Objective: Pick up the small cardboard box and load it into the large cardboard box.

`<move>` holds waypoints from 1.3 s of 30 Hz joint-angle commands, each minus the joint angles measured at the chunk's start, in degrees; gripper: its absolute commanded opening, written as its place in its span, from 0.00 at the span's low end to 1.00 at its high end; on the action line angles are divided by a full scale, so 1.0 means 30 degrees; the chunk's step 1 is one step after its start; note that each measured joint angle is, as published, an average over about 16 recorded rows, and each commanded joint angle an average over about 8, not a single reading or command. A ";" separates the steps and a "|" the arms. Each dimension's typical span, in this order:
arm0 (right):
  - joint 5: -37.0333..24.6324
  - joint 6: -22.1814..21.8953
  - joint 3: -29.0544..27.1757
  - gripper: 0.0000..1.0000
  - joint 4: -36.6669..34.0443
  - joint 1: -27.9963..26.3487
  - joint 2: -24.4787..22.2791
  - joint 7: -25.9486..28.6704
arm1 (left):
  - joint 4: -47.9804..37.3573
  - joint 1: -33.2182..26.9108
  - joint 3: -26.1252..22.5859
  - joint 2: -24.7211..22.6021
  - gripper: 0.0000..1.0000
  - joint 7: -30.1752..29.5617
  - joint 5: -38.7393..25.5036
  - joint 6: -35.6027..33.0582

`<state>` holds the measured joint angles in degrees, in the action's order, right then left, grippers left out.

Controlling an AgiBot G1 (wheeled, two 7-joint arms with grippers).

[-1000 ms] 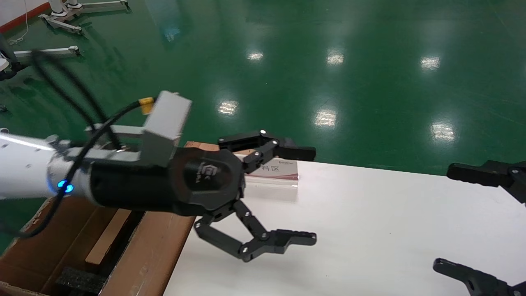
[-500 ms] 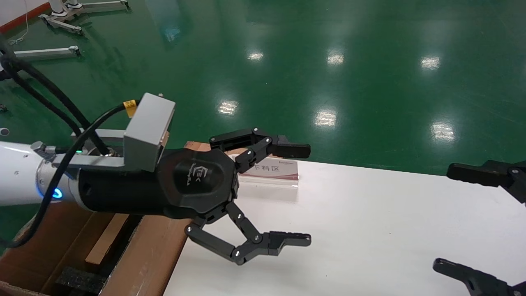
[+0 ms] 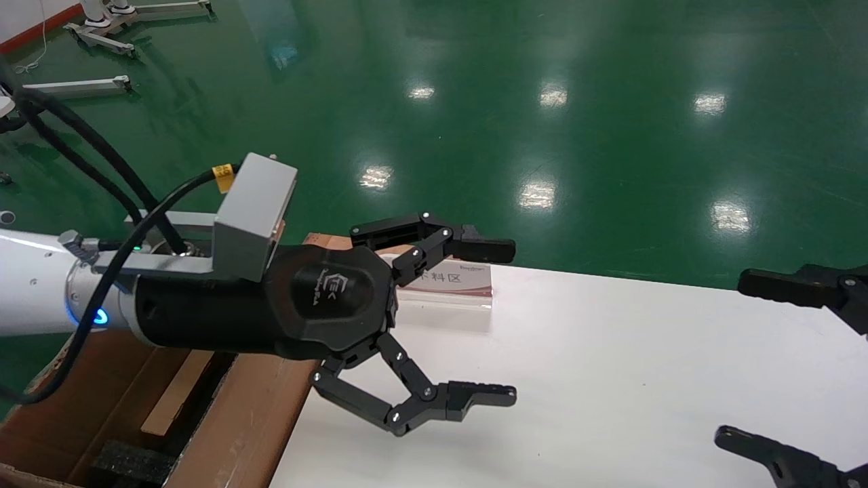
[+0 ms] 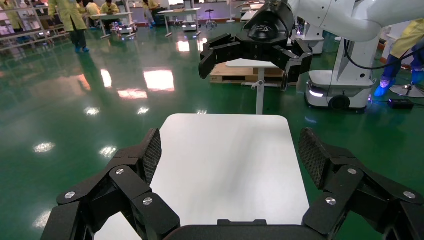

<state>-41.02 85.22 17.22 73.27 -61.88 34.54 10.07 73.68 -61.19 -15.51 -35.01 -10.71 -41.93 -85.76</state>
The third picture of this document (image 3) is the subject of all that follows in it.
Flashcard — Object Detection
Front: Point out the black foam block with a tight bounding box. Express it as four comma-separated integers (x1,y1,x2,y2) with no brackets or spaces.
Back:
90,439,178,486

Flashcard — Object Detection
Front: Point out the white red table sign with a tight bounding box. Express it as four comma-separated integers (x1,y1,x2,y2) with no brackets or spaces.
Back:
396,260,494,311

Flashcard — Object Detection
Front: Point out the small brown cardboard box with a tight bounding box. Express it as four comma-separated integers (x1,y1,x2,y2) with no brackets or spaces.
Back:
140,348,217,437

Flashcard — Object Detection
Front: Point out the white floor cable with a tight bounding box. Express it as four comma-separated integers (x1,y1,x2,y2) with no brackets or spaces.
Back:
14,0,50,73

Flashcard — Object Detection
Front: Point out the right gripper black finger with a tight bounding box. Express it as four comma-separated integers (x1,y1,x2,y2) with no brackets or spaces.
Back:
713,425,868,488
736,264,868,337

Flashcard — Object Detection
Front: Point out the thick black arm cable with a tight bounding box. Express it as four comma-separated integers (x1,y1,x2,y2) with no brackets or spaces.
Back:
0,61,192,258

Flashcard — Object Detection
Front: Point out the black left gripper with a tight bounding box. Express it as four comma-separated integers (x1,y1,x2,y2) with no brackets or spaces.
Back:
132,211,518,437

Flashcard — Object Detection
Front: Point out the large open cardboard box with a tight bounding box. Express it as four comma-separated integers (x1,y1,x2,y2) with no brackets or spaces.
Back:
0,331,321,488

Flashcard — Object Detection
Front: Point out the white humanoid robot floor stand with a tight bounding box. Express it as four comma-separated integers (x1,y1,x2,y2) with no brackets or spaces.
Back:
64,0,215,59

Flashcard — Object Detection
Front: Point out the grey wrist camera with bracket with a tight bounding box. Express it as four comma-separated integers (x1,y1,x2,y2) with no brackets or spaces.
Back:
92,152,298,283

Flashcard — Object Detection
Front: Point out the white humanoid robot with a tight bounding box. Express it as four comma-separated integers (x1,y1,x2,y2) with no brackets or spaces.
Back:
80,0,138,28

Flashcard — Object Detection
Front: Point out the thin black camera cable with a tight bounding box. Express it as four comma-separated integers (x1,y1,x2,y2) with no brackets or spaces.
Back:
0,163,239,407

